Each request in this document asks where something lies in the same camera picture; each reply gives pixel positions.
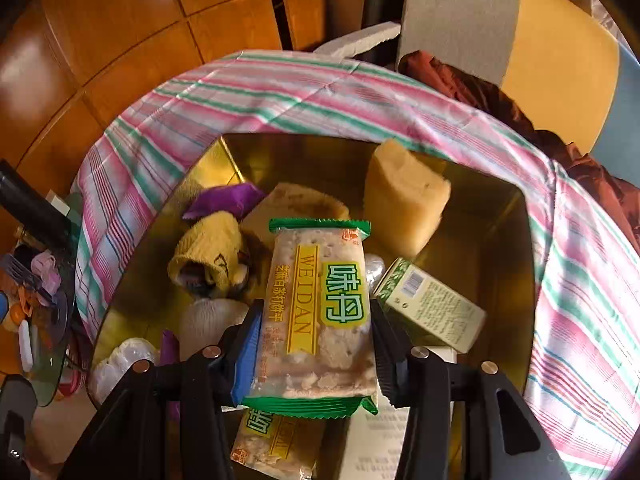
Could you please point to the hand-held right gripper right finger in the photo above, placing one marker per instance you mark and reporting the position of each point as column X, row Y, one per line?
column 387, row 360

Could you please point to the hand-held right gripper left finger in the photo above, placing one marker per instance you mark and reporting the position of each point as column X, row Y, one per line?
column 247, row 355

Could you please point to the green cracker packet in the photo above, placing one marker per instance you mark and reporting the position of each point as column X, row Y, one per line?
column 270, row 445
column 310, row 310

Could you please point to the tall beige box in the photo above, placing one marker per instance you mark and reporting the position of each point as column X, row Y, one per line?
column 372, row 445

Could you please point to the gold metal tin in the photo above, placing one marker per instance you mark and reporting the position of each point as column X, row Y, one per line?
column 480, row 240

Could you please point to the white rolled towel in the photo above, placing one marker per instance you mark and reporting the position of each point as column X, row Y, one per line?
column 210, row 320

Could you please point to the small green box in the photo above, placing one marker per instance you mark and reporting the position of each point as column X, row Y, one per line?
column 430, row 305

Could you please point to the round glass table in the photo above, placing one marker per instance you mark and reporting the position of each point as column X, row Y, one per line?
column 50, row 360

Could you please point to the white bottle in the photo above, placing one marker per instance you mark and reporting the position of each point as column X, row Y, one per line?
column 25, row 345

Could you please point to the yellow rolled towel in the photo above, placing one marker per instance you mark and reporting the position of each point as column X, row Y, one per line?
column 210, row 240

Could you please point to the pink hair clip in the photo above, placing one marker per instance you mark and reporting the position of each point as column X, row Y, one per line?
column 45, row 267

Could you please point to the yellow sponge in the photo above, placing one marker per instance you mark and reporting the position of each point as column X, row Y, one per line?
column 400, row 200
column 300, row 200

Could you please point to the black cylinder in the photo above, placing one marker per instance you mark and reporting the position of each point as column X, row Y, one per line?
column 30, row 200

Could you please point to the red-brown blanket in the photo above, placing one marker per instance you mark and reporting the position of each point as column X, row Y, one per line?
column 500, row 105

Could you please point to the grey yellow blue headboard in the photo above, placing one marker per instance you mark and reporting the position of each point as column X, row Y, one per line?
column 550, row 60

